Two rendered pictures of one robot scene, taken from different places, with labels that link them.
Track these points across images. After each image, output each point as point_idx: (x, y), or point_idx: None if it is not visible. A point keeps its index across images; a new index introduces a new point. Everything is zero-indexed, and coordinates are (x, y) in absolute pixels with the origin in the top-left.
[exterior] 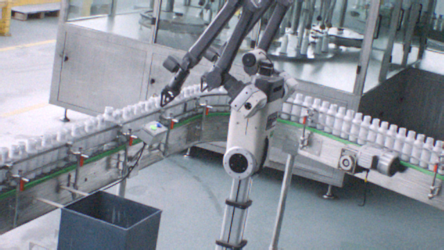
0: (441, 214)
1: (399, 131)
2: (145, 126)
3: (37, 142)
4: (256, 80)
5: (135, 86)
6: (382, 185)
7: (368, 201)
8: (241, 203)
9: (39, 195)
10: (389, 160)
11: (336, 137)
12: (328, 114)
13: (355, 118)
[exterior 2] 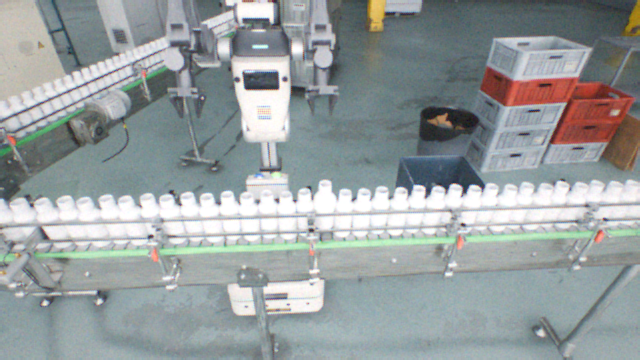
0: None
1: (87, 73)
2: (284, 178)
3: (512, 190)
4: (283, 32)
5: None
6: (111, 126)
7: None
8: (279, 158)
9: None
10: (125, 94)
11: (42, 128)
12: (13, 115)
13: (40, 95)
